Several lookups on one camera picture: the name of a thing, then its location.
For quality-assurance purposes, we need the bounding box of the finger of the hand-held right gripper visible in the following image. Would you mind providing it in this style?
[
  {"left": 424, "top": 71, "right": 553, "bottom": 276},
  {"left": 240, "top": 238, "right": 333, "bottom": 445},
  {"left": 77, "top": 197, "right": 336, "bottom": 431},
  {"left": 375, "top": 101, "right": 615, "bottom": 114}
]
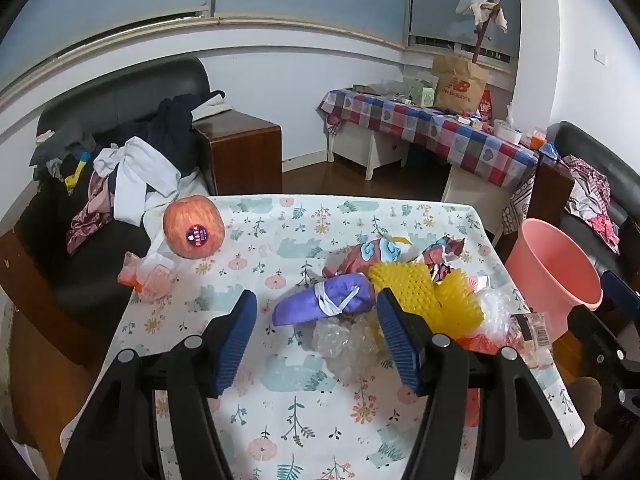
[
  {"left": 569, "top": 304, "right": 640, "bottom": 386},
  {"left": 601, "top": 270, "right": 640, "bottom": 327}
]

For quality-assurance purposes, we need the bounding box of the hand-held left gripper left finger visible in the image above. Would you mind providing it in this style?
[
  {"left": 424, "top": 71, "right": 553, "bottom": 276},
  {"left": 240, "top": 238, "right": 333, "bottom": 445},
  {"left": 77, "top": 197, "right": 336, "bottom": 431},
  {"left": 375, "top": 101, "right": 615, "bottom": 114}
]
[{"left": 57, "top": 287, "right": 258, "bottom": 480}]

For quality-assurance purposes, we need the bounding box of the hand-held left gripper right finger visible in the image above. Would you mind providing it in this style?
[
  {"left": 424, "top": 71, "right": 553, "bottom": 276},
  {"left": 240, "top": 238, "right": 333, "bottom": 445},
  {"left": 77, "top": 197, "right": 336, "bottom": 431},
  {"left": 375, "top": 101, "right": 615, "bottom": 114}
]
[{"left": 375, "top": 287, "right": 583, "bottom": 480}]

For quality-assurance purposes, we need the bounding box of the clear bubble wrap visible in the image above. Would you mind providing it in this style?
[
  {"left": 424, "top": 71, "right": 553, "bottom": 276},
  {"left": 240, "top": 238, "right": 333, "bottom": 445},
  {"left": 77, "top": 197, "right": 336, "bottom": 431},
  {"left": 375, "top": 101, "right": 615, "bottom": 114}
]
[{"left": 314, "top": 317, "right": 392, "bottom": 385}]

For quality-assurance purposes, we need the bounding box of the yellow spiky foam sheet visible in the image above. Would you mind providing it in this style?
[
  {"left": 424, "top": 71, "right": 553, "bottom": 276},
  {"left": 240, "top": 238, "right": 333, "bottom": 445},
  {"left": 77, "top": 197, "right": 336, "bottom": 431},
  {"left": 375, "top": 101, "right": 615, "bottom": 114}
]
[
  {"left": 369, "top": 261, "right": 443, "bottom": 332},
  {"left": 432, "top": 269, "right": 485, "bottom": 337}
]

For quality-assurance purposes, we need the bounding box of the clear packaging with barcode label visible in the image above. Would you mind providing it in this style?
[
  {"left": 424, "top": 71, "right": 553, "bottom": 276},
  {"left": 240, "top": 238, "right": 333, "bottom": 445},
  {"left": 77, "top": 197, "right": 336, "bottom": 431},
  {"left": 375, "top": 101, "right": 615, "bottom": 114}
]
[{"left": 506, "top": 310, "right": 554, "bottom": 370}]

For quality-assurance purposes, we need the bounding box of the orange foam net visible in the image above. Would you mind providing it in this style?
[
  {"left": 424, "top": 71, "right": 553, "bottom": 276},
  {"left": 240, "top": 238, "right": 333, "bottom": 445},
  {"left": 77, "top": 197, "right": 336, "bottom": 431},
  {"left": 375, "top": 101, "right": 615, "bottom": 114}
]
[{"left": 452, "top": 332, "right": 503, "bottom": 358}]

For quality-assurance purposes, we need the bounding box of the purple face mask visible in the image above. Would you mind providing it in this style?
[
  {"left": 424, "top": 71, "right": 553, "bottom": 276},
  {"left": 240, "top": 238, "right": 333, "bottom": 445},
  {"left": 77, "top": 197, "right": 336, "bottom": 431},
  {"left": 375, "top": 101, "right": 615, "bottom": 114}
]
[{"left": 272, "top": 272, "right": 376, "bottom": 329}]

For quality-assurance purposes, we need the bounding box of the pink plastic bucket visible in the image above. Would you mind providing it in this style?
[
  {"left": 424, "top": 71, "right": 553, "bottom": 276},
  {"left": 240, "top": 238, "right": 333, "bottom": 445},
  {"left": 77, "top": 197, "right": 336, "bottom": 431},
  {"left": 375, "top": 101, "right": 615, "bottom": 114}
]
[{"left": 505, "top": 219, "right": 603, "bottom": 343}]

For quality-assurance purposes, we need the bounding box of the red patterned wrapper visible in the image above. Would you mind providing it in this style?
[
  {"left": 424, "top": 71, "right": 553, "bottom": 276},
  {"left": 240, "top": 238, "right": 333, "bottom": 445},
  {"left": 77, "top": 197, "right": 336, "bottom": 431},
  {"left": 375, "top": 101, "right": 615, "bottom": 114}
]
[{"left": 414, "top": 236, "right": 468, "bottom": 282}]

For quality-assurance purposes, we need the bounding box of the clear plastic bag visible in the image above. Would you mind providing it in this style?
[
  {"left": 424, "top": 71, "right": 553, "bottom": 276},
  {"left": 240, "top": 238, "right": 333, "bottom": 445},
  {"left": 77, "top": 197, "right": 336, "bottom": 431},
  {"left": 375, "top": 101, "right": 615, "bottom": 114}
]
[{"left": 477, "top": 287, "right": 522, "bottom": 347}]

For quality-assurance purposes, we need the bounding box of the orange and clear plastic wrapper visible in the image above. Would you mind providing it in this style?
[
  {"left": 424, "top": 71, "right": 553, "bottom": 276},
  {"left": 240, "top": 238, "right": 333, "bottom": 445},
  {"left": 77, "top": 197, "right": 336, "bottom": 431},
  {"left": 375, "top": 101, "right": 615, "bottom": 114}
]
[{"left": 118, "top": 251, "right": 181, "bottom": 304}]

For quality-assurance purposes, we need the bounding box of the pile of patterned clothes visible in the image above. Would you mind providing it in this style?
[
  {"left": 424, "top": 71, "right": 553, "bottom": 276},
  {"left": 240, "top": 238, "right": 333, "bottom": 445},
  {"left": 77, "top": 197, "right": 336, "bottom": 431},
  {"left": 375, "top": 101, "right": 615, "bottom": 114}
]
[{"left": 562, "top": 155, "right": 622, "bottom": 255}]

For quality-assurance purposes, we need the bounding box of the floral tablecloth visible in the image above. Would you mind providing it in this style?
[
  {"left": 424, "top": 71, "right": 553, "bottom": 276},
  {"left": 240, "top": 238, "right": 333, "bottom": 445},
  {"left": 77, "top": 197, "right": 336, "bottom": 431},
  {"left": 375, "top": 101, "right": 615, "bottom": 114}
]
[{"left": 60, "top": 194, "right": 586, "bottom": 480}]

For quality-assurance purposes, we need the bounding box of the wooden side table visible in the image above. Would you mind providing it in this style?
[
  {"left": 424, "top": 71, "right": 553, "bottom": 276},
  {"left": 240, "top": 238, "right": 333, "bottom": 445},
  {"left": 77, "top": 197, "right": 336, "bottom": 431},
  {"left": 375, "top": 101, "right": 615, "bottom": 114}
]
[
  {"left": 192, "top": 110, "right": 283, "bottom": 196},
  {"left": 529, "top": 160, "right": 576, "bottom": 242}
]

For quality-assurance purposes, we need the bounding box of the red apple with sticker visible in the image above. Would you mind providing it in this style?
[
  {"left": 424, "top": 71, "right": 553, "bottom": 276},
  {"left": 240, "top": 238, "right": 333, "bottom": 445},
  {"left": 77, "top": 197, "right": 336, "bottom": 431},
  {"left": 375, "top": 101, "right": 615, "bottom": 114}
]
[{"left": 162, "top": 195, "right": 226, "bottom": 260}]

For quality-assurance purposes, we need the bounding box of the black leather armchair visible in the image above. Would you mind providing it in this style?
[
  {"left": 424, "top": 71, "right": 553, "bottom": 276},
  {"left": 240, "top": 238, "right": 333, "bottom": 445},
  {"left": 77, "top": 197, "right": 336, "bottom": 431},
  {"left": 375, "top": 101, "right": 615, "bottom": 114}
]
[{"left": 546, "top": 121, "right": 640, "bottom": 283}]

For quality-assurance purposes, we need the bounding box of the white table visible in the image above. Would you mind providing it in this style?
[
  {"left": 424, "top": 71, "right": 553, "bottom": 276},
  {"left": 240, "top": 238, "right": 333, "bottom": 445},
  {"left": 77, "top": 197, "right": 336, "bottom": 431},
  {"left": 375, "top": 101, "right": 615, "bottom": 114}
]
[
  {"left": 330, "top": 122, "right": 409, "bottom": 182},
  {"left": 442, "top": 162, "right": 522, "bottom": 235}
]

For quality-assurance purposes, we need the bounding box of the white garment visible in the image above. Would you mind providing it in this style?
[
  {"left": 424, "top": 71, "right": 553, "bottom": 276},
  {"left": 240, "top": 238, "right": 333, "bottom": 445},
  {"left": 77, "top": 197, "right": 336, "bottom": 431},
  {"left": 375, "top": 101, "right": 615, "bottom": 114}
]
[{"left": 92, "top": 136, "right": 182, "bottom": 226}]

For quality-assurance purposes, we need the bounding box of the pink patterned garment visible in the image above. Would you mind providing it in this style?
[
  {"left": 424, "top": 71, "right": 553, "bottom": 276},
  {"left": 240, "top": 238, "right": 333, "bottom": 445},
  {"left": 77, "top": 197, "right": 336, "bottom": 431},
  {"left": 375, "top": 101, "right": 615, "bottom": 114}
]
[{"left": 66, "top": 175, "right": 120, "bottom": 256}]

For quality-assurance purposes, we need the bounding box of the checkered tablecloth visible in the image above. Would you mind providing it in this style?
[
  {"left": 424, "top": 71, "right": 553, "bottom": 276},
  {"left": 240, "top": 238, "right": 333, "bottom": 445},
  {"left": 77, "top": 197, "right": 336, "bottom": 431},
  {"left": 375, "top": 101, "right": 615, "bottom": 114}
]
[{"left": 317, "top": 88, "right": 542, "bottom": 237}]

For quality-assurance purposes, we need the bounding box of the white tote bag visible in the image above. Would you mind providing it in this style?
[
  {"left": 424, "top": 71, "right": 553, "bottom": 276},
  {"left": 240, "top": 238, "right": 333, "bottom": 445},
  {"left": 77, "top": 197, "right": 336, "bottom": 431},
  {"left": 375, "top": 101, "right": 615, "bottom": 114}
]
[{"left": 192, "top": 91, "right": 233, "bottom": 121}]

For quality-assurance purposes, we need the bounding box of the green box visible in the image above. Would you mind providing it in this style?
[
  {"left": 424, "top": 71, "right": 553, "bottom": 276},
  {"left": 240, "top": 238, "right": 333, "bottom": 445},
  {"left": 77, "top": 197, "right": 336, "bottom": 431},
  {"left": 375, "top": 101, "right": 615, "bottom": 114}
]
[{"left": 400, "top": 77, "right": 439, "bottom": 107}]

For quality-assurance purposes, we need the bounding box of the grey garment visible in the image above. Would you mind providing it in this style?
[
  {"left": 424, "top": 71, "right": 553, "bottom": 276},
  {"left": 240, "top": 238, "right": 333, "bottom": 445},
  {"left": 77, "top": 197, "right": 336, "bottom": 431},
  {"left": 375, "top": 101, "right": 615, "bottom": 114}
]
[{"left": 29, "top": 129, "right": 101, "bottom": 181}]

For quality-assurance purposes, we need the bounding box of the brown paper bag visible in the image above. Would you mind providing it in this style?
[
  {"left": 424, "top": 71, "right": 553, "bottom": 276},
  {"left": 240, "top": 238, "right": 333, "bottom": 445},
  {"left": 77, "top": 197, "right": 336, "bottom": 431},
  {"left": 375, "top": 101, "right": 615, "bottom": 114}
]
[{"left": 431, "top": 54, "right": 490, "bottom": 113}]

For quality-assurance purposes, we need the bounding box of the wooden coat rack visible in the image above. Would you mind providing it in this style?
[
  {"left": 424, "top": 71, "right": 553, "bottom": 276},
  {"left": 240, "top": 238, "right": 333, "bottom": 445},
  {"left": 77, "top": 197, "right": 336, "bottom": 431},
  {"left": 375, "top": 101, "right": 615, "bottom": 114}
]
[{"left": 470, "top": 2, "right": 502, "bottom": 63}]

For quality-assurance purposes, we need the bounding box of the yellow and blue strap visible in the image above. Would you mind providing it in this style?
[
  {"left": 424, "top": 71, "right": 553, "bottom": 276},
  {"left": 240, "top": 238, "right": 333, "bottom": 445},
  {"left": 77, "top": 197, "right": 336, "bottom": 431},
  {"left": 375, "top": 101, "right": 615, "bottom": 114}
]
[{"left": 61, "top": 152, "right": 94, "bottom": 195}]

